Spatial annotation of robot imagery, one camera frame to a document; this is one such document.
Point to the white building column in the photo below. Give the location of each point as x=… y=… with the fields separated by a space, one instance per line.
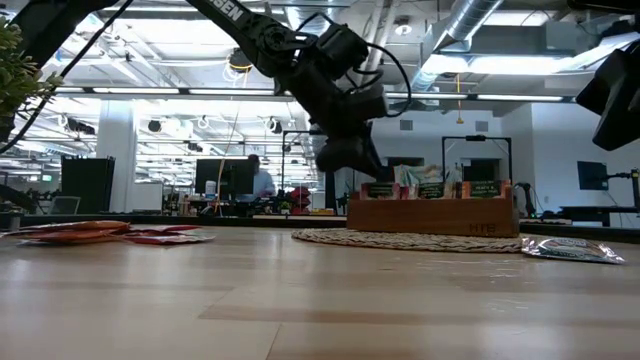
x=117 y=170

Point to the person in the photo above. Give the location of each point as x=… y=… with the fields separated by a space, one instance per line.
x=262 y=182

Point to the black ceiling device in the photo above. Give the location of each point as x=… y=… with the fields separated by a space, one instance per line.
x=237 y=61

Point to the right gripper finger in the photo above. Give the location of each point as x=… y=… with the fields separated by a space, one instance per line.
x=617 y=127

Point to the yellow hanging pendant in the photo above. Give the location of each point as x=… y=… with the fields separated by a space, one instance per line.
x=459 y=120

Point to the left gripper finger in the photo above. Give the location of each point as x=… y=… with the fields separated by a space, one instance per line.
x=375 y=167

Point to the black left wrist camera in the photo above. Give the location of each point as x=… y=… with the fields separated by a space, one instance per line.
x=370 y=106

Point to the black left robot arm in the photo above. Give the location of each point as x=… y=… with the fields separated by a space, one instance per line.
x=250 y=25

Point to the black partition panel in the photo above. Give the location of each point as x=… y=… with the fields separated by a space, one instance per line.
x=87 y=185

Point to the black aluminium table frame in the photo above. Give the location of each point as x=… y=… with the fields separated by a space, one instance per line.
x=150 y=220

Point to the red background object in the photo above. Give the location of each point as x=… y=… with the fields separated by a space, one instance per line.
x=300 y=196

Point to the round woven placemat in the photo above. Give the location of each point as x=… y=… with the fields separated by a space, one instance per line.
x=350 y=240

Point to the black desk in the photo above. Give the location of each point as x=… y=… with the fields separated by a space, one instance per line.
x=595 y=212

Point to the black wall monitor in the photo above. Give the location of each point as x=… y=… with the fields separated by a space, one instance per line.
x=592 y=175

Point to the white ceiling sensor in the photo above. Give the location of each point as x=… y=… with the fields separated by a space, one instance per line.
x=403 y=27

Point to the pale patterned cloth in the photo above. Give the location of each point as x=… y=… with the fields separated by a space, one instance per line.
x=425 y=175

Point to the black computer monitor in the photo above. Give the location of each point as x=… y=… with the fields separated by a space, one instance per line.
x=220 y=176

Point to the wooden tea box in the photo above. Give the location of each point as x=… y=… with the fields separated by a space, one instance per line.
x=430 y=220

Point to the orange tea packet silver back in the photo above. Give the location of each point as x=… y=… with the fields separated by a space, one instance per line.
x=570 y=248

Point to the black metal frame stand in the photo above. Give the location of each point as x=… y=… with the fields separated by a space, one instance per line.
x=475 y=137

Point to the silver ribbed air duct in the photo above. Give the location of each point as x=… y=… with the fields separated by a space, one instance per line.
x=475 y=15

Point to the potted green plant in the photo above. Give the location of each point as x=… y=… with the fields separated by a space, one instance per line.
x=20 y=75

